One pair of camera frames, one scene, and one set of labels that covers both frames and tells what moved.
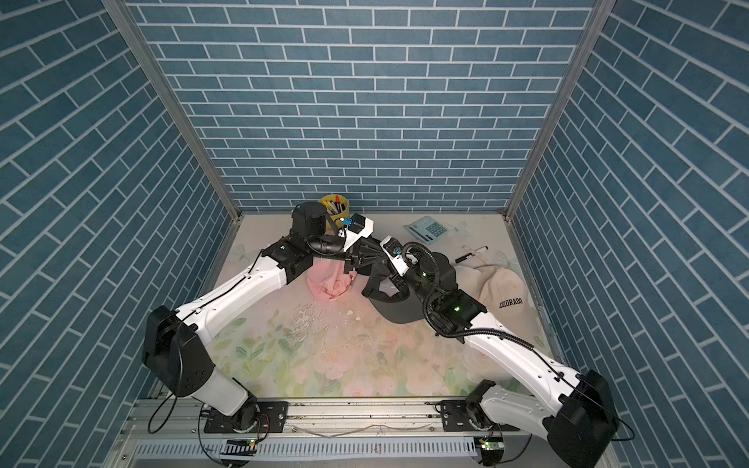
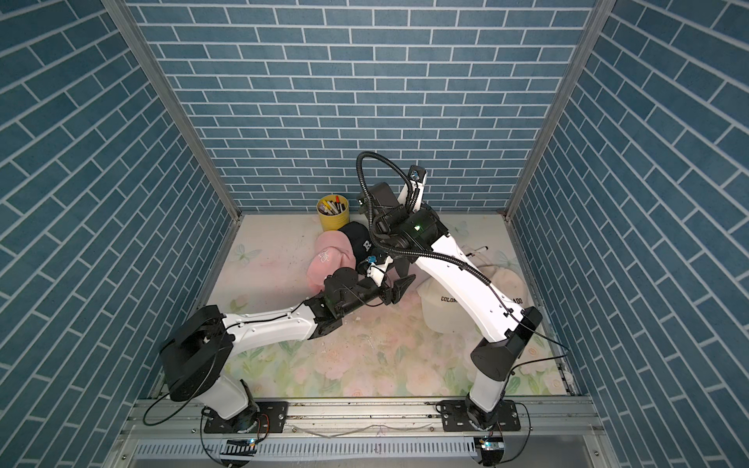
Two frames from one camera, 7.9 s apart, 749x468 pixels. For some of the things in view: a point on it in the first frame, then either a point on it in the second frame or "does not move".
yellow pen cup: [337, 207] does not move
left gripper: [353, 256] to [392, 293]
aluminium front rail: [171, 433] does not move
